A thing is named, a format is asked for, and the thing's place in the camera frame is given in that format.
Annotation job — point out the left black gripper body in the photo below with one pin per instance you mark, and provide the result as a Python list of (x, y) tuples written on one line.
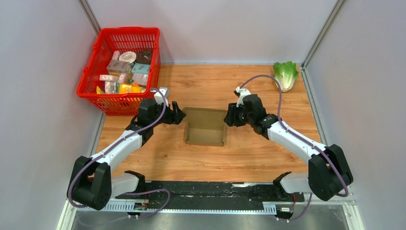
[(167, 118)]

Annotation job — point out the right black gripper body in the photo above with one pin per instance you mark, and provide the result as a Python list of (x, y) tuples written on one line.
[(248, 118)]

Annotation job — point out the brown cardboard paper box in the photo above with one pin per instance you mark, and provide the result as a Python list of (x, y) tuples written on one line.
[(204, 126)]

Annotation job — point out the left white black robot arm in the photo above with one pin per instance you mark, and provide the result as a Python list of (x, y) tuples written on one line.
[(92, 184)]

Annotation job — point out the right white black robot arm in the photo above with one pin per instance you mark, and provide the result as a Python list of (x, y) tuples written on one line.
[(328, 172)]

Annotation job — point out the teal small box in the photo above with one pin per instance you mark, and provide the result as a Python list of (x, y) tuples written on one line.
[(141, 68)]

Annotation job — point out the pink grey carton box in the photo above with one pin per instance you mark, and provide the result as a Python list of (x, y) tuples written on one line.
[(116, 66)]

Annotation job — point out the pink white small box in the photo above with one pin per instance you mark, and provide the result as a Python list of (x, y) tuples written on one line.
[(108, 77)]

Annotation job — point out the green lettuce head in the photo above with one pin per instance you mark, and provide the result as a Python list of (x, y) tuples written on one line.
[(285, 74)]

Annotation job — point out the orange yellow snack packet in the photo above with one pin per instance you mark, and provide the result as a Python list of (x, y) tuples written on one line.
[(130, 88)]

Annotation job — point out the dark brown round item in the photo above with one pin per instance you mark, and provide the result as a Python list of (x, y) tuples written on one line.
[(144, 56)]

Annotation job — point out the red plastic shopping basket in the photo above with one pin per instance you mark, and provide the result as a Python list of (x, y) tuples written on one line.
[(110, 44)]

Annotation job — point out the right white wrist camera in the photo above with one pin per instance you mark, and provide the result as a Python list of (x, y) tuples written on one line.
[(241, 93)]

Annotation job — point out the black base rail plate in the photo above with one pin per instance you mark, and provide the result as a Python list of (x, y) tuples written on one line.
[(190, 194)]

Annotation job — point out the white perforated cable tray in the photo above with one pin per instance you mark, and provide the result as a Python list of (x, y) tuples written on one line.
[(263, 209)]

